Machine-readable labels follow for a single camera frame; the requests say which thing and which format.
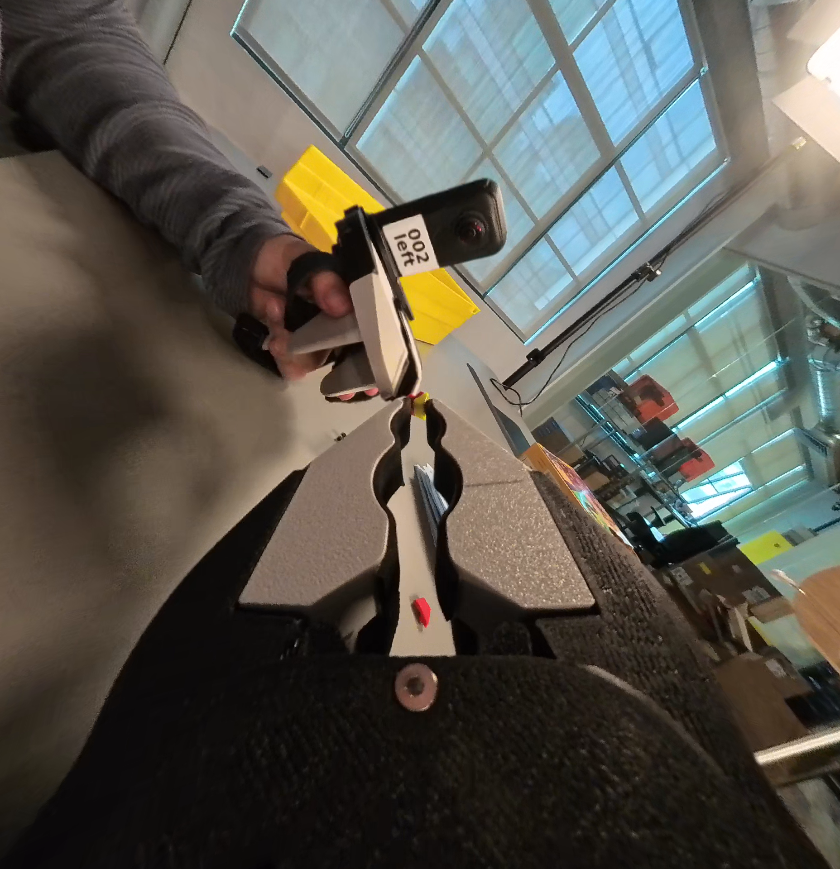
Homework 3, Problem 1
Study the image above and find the large grid window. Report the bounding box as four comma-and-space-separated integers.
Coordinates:
233, 0, 730, 342

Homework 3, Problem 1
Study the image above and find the storage shelf rack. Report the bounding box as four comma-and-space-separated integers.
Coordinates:
577, 372, 722, 532

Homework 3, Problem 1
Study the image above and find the orange black tool case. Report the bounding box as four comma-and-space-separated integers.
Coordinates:
672, 437, 717, 484
627, 374, 680, 422

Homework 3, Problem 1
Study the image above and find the orange cardboard lego box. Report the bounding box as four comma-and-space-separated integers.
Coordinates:
521, 443, 635, 549

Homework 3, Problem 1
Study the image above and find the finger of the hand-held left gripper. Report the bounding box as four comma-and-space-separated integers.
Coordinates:
349, 269, 422, 400

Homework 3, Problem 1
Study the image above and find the yellow plastic bin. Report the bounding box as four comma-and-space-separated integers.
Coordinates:
276, 143, 480, 344

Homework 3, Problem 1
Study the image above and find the pile of cardboard boxes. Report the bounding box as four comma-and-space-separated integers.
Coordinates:
665, 557, 840, 754

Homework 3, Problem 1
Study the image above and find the yellow crate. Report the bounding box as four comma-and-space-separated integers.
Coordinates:
743, 532, 792, 568

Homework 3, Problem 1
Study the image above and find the open instruction booklet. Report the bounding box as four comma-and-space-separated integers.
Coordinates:
413, 463, 452, 544

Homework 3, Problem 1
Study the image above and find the person's left forearm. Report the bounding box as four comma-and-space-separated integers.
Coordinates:
0, 0, 302, 299

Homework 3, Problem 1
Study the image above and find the black stand pole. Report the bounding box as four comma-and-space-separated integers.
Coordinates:
502, 135, 808, 407

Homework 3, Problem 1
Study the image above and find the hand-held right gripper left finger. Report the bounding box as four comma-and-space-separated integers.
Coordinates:
237, 402, 411, 654

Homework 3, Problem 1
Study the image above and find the person's left hand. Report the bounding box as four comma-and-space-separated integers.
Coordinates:
246, 230, 379, 402

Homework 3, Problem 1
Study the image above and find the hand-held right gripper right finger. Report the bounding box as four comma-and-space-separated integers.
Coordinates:
426, 398, 596, 620

